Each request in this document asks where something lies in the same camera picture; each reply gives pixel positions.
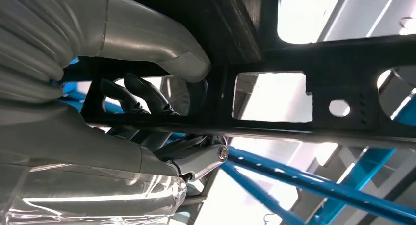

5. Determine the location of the blue metal shelf rack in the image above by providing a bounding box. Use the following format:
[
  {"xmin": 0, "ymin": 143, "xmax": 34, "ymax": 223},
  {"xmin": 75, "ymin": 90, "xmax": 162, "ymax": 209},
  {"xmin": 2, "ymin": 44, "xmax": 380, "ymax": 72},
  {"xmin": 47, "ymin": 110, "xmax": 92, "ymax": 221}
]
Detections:
[{"xmin": 58, "ymin": 80, "xmax": 416, "ymax": 225}]

